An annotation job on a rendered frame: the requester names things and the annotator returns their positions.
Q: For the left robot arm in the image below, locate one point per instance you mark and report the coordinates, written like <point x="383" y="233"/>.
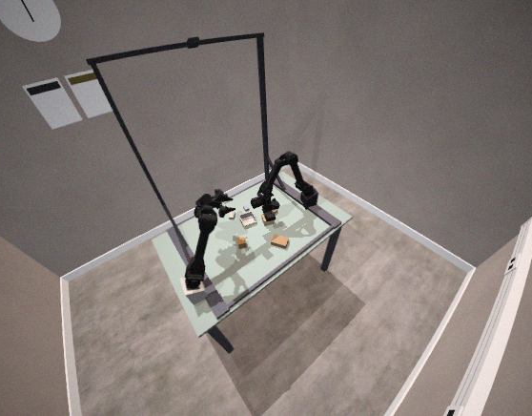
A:
<point x="266" y="187"/>

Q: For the white open box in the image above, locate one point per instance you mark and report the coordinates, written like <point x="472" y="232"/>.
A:
<point x="247" y="218"/>

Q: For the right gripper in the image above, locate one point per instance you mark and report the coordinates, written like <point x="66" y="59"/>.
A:
<point x="223" y="209"/>

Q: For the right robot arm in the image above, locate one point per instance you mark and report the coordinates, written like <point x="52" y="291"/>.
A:
<point x="206" y="225"/>

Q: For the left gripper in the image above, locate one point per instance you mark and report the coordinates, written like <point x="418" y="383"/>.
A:
<point x="267" y="211"/>

